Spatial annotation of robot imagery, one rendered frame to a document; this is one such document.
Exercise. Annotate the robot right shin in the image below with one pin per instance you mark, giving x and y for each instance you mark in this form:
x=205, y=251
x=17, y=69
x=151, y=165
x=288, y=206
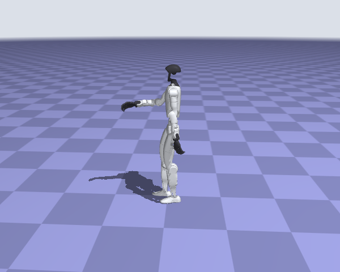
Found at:
x=164, y=178

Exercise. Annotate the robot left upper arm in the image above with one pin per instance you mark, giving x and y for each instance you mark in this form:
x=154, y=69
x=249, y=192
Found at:
x=173, y=95

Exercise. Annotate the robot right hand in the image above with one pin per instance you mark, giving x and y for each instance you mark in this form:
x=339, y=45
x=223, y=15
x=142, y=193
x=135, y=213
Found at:
x=129, y=105

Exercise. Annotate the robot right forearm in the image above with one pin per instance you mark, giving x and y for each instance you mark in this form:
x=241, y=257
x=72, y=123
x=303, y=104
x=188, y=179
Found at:
x=146, y=103

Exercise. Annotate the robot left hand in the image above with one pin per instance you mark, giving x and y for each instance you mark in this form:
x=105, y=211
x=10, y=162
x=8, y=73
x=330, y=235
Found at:
x=177, y=145

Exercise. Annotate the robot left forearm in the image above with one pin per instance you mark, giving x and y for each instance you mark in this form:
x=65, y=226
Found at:
x=173, y=121

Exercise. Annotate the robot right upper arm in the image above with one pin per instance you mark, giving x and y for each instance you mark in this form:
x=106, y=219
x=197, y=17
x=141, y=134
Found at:
x=160, y=102

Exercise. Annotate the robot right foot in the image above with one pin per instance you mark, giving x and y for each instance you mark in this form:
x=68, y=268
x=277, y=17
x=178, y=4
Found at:
x=160, y=193

